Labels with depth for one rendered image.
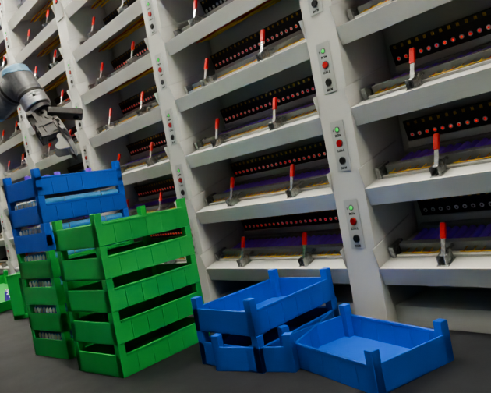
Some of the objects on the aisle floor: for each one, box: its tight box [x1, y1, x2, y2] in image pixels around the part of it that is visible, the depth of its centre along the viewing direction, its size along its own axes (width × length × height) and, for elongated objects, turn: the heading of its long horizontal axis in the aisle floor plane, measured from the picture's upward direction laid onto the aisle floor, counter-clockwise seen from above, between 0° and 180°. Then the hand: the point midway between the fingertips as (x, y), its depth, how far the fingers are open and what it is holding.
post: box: [140, 0, 253, 303], centre depth 185 cm, size 20×9×176 cm, turn 36°
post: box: [0, 29, 29, 274], centre depth 343 cm, size 20×9×176 cm, turn 36°
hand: (76, 153), depth 174 cm, fingers open, 3 cm apart
